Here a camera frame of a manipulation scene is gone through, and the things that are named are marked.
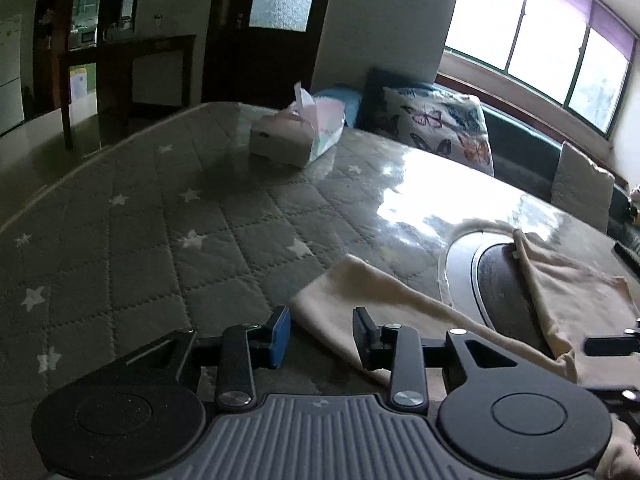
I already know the round black induction cooktop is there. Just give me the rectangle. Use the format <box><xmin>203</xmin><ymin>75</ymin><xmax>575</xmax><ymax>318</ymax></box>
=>
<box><xmin>471</xmin><ymin>243</ymin><xmax>554</xmax><ymax>359</ymax></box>

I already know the green framed window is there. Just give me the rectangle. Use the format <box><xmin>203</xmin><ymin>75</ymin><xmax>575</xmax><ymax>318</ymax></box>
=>
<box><xmin>446</xmin><ymin>0</ymin><xmax>637</xmax><ymax>136</ymax></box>

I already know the cream beige garment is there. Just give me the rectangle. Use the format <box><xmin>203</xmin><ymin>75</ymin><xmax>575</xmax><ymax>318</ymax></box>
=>
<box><xmin>288</xmin><ymin>228</ymin><xmax>640</xmax><ymax>480</ymax></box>

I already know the white refrigerator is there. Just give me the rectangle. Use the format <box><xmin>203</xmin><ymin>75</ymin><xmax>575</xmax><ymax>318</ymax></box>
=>
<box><xmin>0</xmin><ymin>14</ymin><xmax>24</xmax><ymax>133</ymax></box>

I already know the butterfly print pillow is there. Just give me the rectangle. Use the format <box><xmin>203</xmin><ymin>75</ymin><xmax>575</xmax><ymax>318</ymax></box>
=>
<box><xmin>375</xmin><ymin>87</ymin><xmax>495</xmax><ymax>177</ymax></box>

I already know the beige plain pillow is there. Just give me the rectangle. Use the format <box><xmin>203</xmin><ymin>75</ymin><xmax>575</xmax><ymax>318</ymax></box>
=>
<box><xmin>551</xmin><ymin>142</ymin><xmax>615</xmax><ymax>233</ymax></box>

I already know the black remote control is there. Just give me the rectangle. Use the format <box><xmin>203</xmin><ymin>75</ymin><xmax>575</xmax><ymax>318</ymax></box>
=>
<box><xmin>614</xmin><ymin>242</ymin><xmax>640</xmax><ymax>269</ymax></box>

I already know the dark wooden cabinet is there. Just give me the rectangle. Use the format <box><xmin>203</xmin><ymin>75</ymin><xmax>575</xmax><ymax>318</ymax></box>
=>
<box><xmin>32</xmin><ymin>0</ymin><xmax>195</xmax><ymax>151</ymax></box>

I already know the dark wooden door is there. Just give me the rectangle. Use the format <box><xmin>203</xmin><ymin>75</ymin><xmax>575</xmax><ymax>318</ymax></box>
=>
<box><xmin>202</xmin><ymin>0</ymin><xmax>329</xmax><ymax>110</ymax></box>

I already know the quilted star table cover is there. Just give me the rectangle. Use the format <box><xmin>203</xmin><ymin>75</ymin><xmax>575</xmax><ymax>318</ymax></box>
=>
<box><xmin>1</xmin><ymin>103</ymin><xmax>625</xmax><ymax>479</ymax></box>

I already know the tissue box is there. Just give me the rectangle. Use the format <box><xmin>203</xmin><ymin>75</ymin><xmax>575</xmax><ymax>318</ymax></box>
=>
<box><xmin>248</xmin><ymin>82</ymin><xmax>345</xmax><ymax>169</ymax></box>

